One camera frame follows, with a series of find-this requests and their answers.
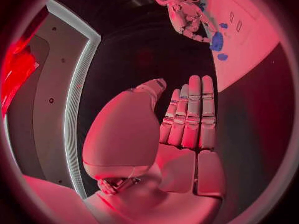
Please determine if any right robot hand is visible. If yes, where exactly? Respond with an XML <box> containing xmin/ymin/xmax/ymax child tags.
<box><xmin>167</xmin><ymin>1</ymin><xmax>219</xmax><ymax>44</ymax></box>

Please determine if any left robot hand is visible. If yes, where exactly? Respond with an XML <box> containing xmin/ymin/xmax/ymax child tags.
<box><xmin>82</xmin><ymin>74</ymin><xmax>227</xmax><ymax>224</ymax></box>

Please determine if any white task board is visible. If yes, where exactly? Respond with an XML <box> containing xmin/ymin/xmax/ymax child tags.
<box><xmin>198</xmin><ymin>0</ymin><xmax>281</xmax><ymax>94</ymax></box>

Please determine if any blue gear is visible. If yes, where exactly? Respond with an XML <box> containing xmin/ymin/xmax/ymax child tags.
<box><xmin>209</xmin><ymin>31</ymin><xmax>224</xmax><ymax>52</ymax></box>

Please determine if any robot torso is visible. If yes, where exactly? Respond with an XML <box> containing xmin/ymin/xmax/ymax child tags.
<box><xmin>6</xmin><ymin>0</ymin><xmax>102</xmax><ymax>199</ymax></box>

